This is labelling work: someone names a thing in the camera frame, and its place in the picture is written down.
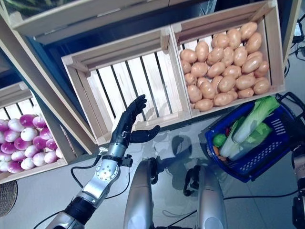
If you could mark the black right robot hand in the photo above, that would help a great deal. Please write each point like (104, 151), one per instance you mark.
(296, 131)

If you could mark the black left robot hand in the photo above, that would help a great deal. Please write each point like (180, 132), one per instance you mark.
(126, 121)

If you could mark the blue plastic shopping basket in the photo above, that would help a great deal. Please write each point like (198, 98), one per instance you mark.
(262, 157)

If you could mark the napa cabbage spread leaves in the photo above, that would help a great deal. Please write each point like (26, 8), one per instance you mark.
(252, 140)

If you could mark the long napa cabbage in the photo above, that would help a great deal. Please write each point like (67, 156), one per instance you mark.
(252, 119)

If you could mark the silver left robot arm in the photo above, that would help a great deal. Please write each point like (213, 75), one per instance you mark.
(104, 171)

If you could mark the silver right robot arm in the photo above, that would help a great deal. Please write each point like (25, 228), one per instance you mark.
(299, 162)

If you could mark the woven wicker basket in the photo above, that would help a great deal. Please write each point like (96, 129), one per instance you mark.
(7, 198)

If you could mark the tan potato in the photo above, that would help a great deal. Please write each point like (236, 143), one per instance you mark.
(240, 56)
(190, 78)
(245, 82)
(248, 31)
(216, 82)
(216, 69)
(222, 99)
(228, 56)
(253, 42)
(256, 55)
(215, 55)
(202, 51)
(194, 93)
(207, 89)
(188, 56)
(203, 104)
(199, 69)
(262, 69)
(261, 86)
(251, 64)
(226, 84)
(232, 94)
(186, 66)
(245, 93)
(232, 71)
(234, 38)
(220, 40)

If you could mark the small napa cabbage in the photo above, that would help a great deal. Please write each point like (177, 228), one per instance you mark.
(228, 144)

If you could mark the slatted wooden crate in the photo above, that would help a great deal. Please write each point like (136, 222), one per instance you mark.
(107, 51)

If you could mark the silver robot left leg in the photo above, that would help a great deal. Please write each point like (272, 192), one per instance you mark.
(138, 195)

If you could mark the silver robot leg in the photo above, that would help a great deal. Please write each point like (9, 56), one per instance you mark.
(138, 195)
(212, 198)

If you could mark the light green round pepper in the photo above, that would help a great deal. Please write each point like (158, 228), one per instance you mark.
(219, 139)

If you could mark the orange fruit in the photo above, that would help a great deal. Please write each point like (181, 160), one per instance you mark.
(215, 149)

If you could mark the wooden potato crate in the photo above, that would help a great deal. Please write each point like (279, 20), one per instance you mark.
(276, 47)

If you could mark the wooden turnip crate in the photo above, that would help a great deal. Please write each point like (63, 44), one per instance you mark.
(35, 170)

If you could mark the silver robot right leg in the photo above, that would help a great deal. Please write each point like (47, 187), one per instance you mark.
(212, 198)

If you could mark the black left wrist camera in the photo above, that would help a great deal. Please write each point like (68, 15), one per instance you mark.
(127, 161)

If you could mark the wooden display shelf frame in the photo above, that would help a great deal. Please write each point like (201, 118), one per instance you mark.
(35, 78)

